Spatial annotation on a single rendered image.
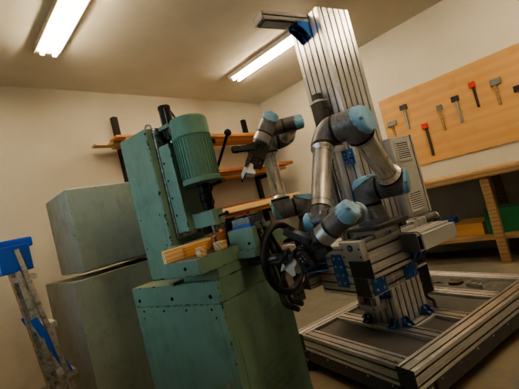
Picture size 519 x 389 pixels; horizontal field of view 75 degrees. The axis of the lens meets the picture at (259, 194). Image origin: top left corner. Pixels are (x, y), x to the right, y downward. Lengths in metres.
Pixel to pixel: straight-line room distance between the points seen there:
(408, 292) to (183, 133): 1.46
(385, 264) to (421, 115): 2.97
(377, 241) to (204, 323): 0.84
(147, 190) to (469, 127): 3.47
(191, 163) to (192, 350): 0.79
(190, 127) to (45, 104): 2.66
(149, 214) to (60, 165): 2.24
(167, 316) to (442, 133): 3.58
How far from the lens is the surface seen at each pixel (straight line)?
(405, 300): 2.09
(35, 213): 3.72
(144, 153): 1.72
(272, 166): 2.06
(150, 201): 1.71
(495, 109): 4.27
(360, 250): 1.58
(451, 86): 4.37
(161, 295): 1.61
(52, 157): 3.88
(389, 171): 1.57
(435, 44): 4.52
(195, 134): 1.54
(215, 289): 1.34
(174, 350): 1.66
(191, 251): 1.46
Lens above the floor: 1.02
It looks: 2 degrees up
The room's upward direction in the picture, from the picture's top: 14 degrees counter-clockwise
